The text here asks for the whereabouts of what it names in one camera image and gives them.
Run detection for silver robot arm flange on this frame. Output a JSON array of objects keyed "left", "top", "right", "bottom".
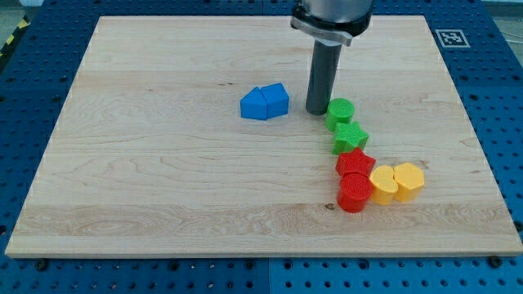
[{"left": 290, "top": 0, "right": 374, "bottom": 47}]

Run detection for blue triangle block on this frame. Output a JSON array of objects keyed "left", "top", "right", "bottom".
[{"left": 240, "top": 87, "right": 268, "bottom": 120}]

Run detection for blue cube block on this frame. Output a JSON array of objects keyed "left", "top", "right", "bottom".
[{"left": 261, "top": 82, "right": 289, "bottom": 118}]

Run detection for wooden board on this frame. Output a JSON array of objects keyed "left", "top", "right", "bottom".
[{"left": 6, "top": 16, "right": 522, "bottom": 259}]

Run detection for green cylinder block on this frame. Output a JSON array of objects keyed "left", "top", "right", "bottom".
[{"left": 325, "top": 98, "right": 355, "bottom": 131}]

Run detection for green star block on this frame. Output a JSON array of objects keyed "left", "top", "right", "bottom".
[{"left": 332, "top": 122, "right": 369, "bottom": 154}]

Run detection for red star block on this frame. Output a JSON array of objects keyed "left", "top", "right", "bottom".
[{"left": 335, "top": 148, "right": 376, "bottom": 177}]

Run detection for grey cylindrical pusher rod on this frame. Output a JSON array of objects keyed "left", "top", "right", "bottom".
[{"left": 306, "top": 41, "right": 342, "bottom": 115}]

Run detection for red cylinder block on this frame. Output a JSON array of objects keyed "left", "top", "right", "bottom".
[{"left": 337, "top": 173, "right": 373, "bottom": 213}]

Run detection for yellow heart block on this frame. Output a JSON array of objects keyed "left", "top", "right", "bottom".
[{"left": 369, "top": 165, "right": 398, "bottom": 206}]

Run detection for yellow hexagon block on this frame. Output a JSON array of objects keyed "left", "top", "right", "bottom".
[{"left": 393, "top": 163, "right": 425, "bottom": 203}]

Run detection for white fiducial marker tag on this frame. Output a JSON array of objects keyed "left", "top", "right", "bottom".
[{"left": 436, "top": 29, "right": 470, "bottom": 48}]

